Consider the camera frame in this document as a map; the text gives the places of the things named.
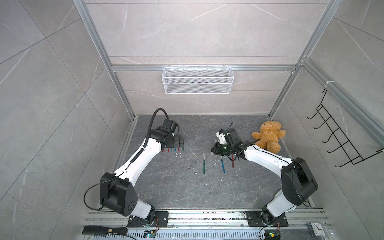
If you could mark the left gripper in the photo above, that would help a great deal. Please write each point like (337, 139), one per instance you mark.
(178, 142)

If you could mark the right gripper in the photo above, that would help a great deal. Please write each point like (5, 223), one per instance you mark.
(217, 152)

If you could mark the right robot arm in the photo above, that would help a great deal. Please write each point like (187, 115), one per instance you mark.
(298, 182)

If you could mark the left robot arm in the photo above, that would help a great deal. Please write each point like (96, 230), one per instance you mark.
(117, 189)

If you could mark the brown teddy bear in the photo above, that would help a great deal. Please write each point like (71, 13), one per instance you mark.
(269, 135)

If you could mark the small white clock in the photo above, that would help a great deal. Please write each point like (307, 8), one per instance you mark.
(317, 229)

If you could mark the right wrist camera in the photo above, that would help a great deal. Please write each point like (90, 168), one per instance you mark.
(222, 135)

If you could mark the white wire mesh basket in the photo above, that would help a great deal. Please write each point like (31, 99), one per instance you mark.
(197, 80)

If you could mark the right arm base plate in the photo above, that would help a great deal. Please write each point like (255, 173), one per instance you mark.
(262, 219)

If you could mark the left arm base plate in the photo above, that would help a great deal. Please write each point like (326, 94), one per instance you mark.
(160, 220)

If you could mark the aluminium mounting rail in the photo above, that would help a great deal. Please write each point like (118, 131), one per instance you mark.
(214, 224)

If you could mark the black wire hook rack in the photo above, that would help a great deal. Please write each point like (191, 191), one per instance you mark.
(343, 142)

